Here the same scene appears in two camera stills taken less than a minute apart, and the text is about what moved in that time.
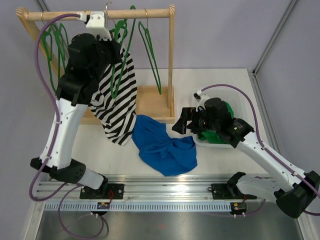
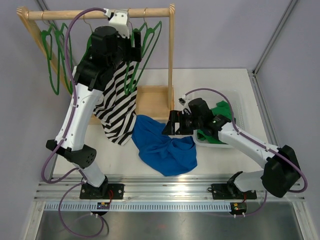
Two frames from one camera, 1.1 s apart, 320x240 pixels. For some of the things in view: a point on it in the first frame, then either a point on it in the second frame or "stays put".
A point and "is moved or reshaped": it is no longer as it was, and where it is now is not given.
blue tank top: x=171 y=156 stays put
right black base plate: x=221 y=191 stays put
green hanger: x=149 y=46 is moved or reshaped
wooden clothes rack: x=154 y=104 stays put
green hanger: x=118 y=27 to x=133 y=31
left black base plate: x=107 y=191 stays put
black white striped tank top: x=114 y=104 stays put
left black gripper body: x=112 y=56 to x=123 y=45
